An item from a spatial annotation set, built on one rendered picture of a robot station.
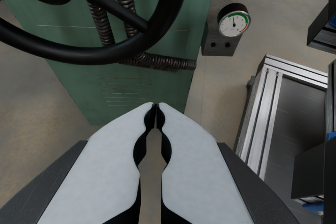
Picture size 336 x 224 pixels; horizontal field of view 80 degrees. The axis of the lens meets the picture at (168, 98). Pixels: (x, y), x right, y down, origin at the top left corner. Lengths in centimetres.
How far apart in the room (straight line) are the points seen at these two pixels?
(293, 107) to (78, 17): 85
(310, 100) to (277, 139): 26
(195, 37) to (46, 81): 94
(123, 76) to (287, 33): 128
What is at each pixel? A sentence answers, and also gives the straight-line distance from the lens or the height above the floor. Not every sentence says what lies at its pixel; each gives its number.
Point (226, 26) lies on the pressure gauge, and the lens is 45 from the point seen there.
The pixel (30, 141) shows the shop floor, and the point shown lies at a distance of 114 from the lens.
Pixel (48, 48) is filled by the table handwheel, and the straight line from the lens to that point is 35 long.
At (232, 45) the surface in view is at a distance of 53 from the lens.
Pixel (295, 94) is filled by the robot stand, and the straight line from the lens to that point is 103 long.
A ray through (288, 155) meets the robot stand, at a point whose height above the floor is 21.
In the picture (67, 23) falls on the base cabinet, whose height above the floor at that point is 60.
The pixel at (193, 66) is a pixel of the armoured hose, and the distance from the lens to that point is 47.
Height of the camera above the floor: 92
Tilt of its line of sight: 59 degrees down
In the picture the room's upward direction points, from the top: 5 degrees clockwise
